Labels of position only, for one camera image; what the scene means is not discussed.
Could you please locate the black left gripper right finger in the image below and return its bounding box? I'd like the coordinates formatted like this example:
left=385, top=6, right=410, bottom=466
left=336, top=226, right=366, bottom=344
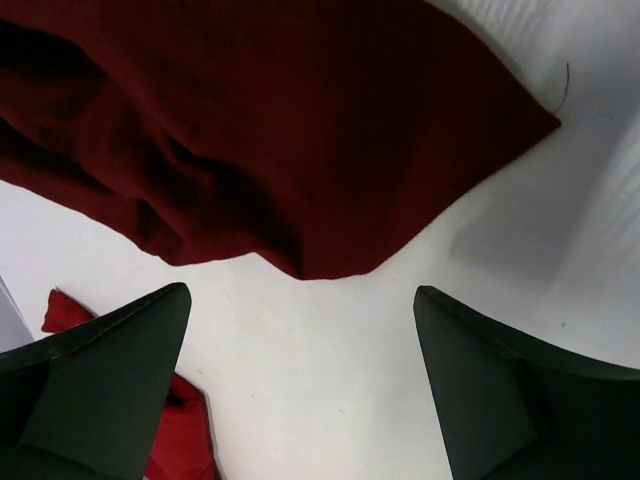
left=414, top=286, right=639, bottom=479

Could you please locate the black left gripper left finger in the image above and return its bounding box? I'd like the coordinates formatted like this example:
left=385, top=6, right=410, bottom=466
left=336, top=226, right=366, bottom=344
left=1, top=283, right=192, bottom=479

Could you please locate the dark maroon t shirt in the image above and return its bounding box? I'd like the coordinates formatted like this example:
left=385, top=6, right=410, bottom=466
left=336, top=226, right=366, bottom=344
left=1, top=1, right=559, bottom=280

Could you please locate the folded red t shirt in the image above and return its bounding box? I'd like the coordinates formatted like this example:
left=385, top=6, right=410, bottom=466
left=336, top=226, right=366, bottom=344
left=41, top=290, right=217, bottom=480

